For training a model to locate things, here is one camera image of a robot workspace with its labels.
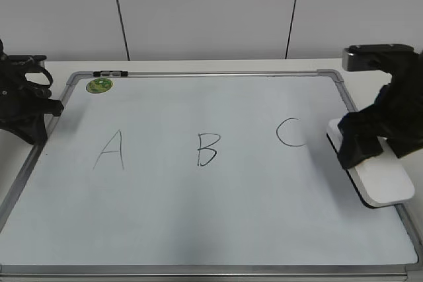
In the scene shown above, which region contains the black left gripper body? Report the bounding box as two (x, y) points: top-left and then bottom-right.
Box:
(1, 44), (54, 123)

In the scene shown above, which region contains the black marker pen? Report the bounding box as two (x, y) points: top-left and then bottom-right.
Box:
(93, 70), (129, 77)

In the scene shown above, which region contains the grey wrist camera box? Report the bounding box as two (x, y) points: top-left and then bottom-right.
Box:
(342, 44), (418, 72)

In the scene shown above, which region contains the green round magnet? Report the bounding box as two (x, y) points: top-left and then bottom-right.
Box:
(86, 78), (113, 94)

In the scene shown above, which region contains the white whiteboard eraser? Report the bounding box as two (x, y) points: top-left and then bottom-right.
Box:
(346, 137), (416, 208)

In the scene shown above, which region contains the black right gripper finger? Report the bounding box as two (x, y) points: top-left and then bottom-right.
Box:
(337, 105), (383, 169)
(386, 135), (422, 159)

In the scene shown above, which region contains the aluminium framed whiteboard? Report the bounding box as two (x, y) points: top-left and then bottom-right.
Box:
(1, 70), (422, 281)

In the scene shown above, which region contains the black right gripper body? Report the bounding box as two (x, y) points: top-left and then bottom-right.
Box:
(369, 52), (422, 139)

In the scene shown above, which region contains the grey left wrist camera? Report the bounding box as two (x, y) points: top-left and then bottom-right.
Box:
(8, 55), (47, 65)

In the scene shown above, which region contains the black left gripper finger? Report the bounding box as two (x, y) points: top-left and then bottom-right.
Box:
(9, 114), (48, 145)
(40, 99), (64, 117)

